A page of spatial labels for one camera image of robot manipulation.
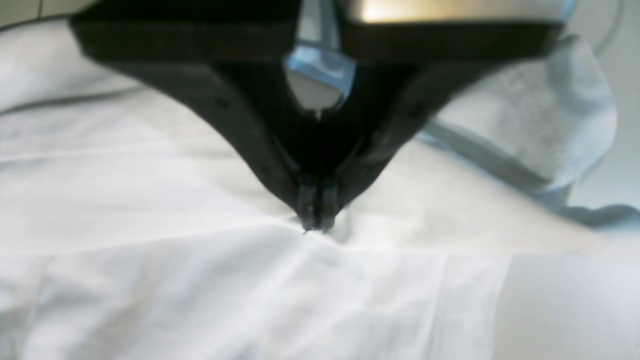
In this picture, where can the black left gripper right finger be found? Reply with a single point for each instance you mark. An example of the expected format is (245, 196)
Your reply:
(411, 57)

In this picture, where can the white t-shirt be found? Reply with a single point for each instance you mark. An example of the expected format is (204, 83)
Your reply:
(130, 230)

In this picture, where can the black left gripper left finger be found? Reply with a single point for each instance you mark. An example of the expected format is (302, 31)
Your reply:
(222, 59)

